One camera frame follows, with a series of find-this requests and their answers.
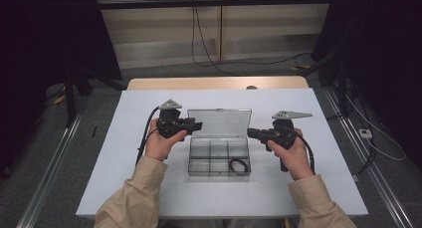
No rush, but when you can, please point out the white floor cable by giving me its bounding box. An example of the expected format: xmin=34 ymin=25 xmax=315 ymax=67
xmin=345 ymin=94 xmax=408 ymax=162

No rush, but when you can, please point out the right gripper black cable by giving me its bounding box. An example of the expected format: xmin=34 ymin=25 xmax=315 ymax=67
xmin=291 ymin=127 xmax=317 ymax=175

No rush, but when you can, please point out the person's right hand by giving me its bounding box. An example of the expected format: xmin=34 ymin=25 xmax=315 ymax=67
xmin=266 ymin=127 xmax=315 ymax=182

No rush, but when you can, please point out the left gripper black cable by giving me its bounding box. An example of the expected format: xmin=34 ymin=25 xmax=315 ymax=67
xmin=134 ymin=105 xmax=161 ymax=165

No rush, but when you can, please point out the wooden table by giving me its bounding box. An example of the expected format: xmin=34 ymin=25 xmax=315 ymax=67
xmin=126 ymin=76 xmax=310 ymax=91

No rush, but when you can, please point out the black wall cable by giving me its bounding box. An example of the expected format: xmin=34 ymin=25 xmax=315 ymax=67
xmin=190 ymin=0 xmax=240 ymax=78
xmin=194 ymin=0 xmax=314 ymax=67

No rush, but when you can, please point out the black floor cable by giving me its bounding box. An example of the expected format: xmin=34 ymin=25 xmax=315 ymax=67
xmin=325 ymin=112 xmax=378 ymax=176

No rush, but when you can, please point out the black horizontal bar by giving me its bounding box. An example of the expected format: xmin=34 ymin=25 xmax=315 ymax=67
xmin=97 ymin=0 xmax=335 ymax=11

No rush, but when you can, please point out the small black ring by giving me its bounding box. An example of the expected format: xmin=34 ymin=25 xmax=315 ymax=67
xmin=228 ymin=157 xmax=250 ymax=174

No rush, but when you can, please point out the white table mat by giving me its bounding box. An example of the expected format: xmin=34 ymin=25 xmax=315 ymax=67
xmin=76 ymin=87 xmax=369 ymax=219

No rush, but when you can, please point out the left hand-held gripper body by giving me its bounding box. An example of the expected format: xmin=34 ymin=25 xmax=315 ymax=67
xmin=155 ymin=99 xmax=191 ymax=139

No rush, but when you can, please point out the person's left hand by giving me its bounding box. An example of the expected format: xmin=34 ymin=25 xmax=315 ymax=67
xmin=144 ymin=117 xmax=189 ymax=162

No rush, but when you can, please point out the clear grey plastic compartment box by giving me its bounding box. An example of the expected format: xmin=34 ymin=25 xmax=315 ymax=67
xmin=186 ymin=108 xmax=253 ymax=178

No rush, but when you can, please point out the black metal stand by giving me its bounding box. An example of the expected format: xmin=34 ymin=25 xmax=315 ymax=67
xmin=307 ymin=50 xmax=352 ymax=117
xmin=63 ymin=67 xmax=127 ymax=128

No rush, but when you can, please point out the aluminium floor rail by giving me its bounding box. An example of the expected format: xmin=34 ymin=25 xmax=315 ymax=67
xmin=322 ymin=88 xmax=415 ymax=228
xmin=15 ymin=105 xmax=85 ymax=228

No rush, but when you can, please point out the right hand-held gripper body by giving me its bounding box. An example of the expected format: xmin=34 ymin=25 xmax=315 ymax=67
xmin=264 ymin=110 xmax=314 ymax=173

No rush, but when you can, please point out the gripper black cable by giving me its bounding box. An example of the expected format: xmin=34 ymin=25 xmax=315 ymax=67
xmin=291 ymin=127 xmax=317 ymax=175
xmin=134 ymin=105 xmax=161 ymax=165

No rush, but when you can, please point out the black curtain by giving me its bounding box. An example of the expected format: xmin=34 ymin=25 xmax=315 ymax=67
xmin=311 ymin=0 xmax=422 ymax=160
xmin=0 ymin=0 xmax=122 ymax=177

